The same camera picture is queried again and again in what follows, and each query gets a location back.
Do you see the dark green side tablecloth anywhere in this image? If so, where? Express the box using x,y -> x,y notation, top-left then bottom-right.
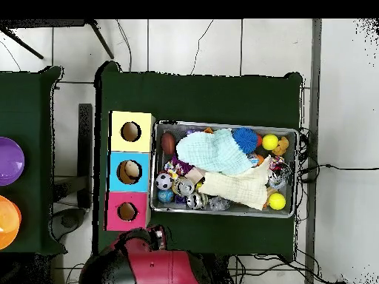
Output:
0,65 -> 67,257

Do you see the brown toy football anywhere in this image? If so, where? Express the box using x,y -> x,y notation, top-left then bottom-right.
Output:
160,132 -> 177,156

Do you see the small soccer ball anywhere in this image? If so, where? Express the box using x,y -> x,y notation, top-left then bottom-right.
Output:
155,172 -> 174,191

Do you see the colourful patterned cloth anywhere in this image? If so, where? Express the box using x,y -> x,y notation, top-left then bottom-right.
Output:
163,160 -> 186,180

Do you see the blue spiky ball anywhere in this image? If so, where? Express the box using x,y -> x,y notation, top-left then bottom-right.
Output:
231,126 -> 259,155

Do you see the purple plastic bowl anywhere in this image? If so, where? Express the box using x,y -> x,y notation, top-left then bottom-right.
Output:
0,136 -> 25,186

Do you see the cream muslin cloth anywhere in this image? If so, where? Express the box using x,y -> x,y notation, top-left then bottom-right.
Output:
198,155 -> 272,212

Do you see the crushed silver can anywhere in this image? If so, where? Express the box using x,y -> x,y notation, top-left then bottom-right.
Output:
186,192 -> 209,210

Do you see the crushed can with printed label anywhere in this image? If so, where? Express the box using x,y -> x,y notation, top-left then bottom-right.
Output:
172,176 -> 196,197

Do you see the wooden box with three holes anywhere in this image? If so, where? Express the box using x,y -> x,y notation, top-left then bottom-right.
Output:
104,110 -> 156,231

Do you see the small blue globe ball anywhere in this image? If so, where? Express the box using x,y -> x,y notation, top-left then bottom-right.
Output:
156,188 -> 175,204

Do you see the black upright panel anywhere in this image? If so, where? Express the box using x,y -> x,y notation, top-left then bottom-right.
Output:
77,103 -> 93,209

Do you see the black power cable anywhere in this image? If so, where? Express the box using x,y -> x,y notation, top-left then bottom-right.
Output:
297,163 -> 379,183

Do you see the orange plastic bowl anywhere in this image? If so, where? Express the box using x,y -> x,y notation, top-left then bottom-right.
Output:
0,195 -> 22,251

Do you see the black tripod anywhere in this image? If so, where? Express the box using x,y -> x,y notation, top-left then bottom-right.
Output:
0,18 -> 115,60

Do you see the yellow ball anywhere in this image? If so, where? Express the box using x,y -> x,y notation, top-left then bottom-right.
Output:
267,192 -> 287,212
261,133 -> 280,151

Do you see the shallow mesh bin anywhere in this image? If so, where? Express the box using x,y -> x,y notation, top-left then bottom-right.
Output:
149,120 -> 299,219

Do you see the light blue muslin cloth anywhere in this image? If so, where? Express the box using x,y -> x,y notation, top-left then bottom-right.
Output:
175,128 -> 255,176

